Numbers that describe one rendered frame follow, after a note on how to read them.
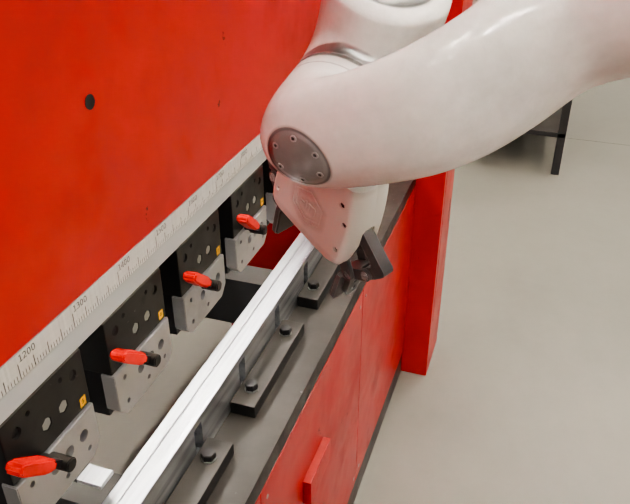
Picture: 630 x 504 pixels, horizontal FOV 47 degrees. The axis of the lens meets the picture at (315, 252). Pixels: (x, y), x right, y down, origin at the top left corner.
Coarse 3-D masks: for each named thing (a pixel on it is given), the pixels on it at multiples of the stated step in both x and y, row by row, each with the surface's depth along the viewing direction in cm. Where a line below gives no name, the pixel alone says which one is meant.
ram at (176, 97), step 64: (0, 0) 67; (64, 0) 76; (128, 0) 87; (192, 0) 102; (256, 0) 123; (320, 0) 155; (0, 64) 68; (64, 64) 77; (128, 64) 89; (192, 64) 105; (256, 64) 127; (0, 128) 70; (64, 128) 79; (128, 128) 91; (192, 128) 108; (256, 128) 132; (0, 192) 71; (64, 192) 81; (128, 192) 94; (192, 192) 111; (0, 256) 73; (64, 256) 83; (0, 320) 74
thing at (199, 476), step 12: (204, 444) 134; (216, 444) 134; (228, 444) 134; (216, 456) 131; (228, 456) 133; (192, 468) 129; (204, 468) 129; (216, 468) 129; (180, 480) 126; (192, 480) 126; (204, 480) 126; (216, 480) 129; (180, 492) 124; (192, 492) 124; (204, 492) 124
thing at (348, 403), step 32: (384, 288) 224; (352, 320) 186; (384, 320) 233; (352, 352) 193; (384, 352) 244; (320, 384) 164; (352, 384) 200; (384, 384) 255; (320, 416) 169; (352, 416) 207; (384, 416) 269; (288, 448) 147; (352, 448) 215; (288, 480) 151; (352, 480) 224
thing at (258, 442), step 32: (384, 224) 215; (352, 256) 199; (288, 320) 173; (320, 320) 173; (320, 352) 162; (288, 384) 153; (256, 416) 144; (288, 416) 144; (256, 448) 137; (224, 480) 130; (256, 480) 130
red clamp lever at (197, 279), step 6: (186, 276) 108; (192, 276) 108; (198, 276) 109; (204, 276) 111; (192, 282) 108; (198, 282) 109; (204, 282) 111; (210, 282) 113; (216, 282) 115; (204, 288) 116; (210, 288) 116; (216, 288) 115
